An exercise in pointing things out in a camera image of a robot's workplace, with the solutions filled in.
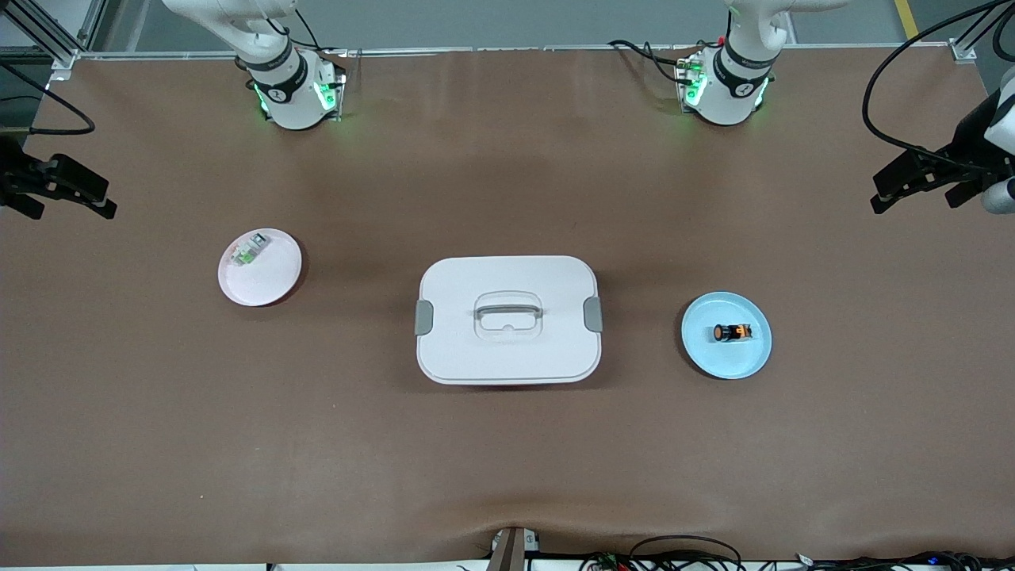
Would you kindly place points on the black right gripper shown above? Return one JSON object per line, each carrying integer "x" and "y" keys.
{"x": 17, "y": 178}

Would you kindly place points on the pink round plate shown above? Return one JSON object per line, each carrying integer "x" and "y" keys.
{"x": 270, "y": 281}

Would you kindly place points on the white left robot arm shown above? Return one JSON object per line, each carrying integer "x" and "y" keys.
{"x": 733, "y": 87}

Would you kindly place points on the metal table bracket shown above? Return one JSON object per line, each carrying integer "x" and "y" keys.
{"x": 507, "y": 551}

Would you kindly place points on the white lidded box grey latches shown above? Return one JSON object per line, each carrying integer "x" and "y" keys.
{"x": 507, "y": 357}

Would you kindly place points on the aluminium frame post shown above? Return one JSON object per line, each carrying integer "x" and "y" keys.
{"x": 79, "y": 36}

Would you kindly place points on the aluminium table edge rail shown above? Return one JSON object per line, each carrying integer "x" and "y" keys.
{"x": 507, "y": 49}

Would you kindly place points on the orange and black push-button switch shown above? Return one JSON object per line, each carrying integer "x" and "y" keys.
{"x": 731, "y": 333}

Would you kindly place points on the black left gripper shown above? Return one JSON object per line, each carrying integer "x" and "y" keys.
{"x": 962, "y": 153}

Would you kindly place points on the light blue round plate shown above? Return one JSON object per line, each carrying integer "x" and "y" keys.
{"x": 714, "y": 357}

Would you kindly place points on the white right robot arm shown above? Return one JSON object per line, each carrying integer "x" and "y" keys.
{"x": 289, "y": 87}

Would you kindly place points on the green and white push-button switch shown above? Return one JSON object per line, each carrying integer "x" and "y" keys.
{"x": 252, "y": 250}

